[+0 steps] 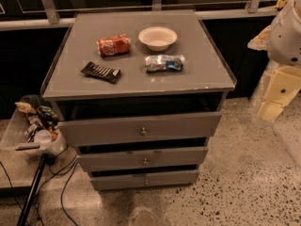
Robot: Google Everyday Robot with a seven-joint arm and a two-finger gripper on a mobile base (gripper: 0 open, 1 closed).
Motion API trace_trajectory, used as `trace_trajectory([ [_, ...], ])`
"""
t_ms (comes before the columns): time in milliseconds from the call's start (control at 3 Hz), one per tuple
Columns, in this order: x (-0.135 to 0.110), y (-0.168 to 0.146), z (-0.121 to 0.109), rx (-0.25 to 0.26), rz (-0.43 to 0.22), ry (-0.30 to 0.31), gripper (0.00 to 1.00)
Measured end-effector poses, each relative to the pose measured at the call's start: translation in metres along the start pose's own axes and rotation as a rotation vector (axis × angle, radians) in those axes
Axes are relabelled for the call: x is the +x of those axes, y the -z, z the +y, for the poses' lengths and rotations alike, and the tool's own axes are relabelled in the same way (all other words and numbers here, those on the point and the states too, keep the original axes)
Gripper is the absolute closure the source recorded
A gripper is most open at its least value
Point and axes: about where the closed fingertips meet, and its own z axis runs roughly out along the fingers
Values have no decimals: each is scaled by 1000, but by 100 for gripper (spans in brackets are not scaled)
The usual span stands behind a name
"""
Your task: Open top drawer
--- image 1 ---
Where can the crushed red soda can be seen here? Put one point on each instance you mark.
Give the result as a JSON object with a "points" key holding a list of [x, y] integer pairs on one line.
{"points": [[115, 45]]}

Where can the black pole stand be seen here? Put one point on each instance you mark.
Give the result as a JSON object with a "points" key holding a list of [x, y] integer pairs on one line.
{"points": [[32, 190]]}

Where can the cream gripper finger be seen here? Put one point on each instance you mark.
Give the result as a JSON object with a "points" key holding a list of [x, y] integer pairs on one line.
{"points": [[259, 91], [269, 111]]}

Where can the silver blue snack bag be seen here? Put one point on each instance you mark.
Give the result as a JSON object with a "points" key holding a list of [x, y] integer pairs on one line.
{"points": [[164, 63]]}

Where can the grey top drawer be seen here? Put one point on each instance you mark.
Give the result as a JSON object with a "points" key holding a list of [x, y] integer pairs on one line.
{"points": [[139, 129]]}

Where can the grey middle drawer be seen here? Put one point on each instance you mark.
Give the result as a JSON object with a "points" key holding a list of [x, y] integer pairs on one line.
{"points": [[143, 159]]}

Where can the grey bottom drawer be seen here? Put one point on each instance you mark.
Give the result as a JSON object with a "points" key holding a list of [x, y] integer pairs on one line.
{"points": [[155, 179]]}

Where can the grey drawer cabinet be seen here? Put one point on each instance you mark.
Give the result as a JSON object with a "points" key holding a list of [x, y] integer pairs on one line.
{"points": [[202, 86]]}

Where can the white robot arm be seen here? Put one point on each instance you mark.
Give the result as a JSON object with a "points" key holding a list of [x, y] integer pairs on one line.
{"points": [[282, 42]]}

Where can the clear plastic trash bin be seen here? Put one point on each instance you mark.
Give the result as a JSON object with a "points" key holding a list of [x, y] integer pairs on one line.
{"points": [[32, 114]]}

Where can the yellow clamp on railing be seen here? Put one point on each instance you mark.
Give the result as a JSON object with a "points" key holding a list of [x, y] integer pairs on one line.
{"points": [[281, 4]]}

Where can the metal window railing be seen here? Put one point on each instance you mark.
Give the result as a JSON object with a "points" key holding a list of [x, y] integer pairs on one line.
{"points": [[125, 10]]}

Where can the white cup in bin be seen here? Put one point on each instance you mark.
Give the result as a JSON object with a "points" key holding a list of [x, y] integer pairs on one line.
{"points": [[43, 136]]}

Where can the grey drawer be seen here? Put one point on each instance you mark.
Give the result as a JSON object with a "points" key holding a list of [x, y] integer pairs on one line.
{"points": [[139, 129], [143, 159], [155, 179]]}

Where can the black striped snack wrapper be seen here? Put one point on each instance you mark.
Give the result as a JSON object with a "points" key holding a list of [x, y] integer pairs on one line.
{"points": [[101, 72]]}

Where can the white paper bowl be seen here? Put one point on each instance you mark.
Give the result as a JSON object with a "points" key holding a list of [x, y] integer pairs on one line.
{"points": [[157, 38]]}

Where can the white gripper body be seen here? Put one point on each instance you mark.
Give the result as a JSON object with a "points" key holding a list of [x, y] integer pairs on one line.
{"points": [[286, 38]]}

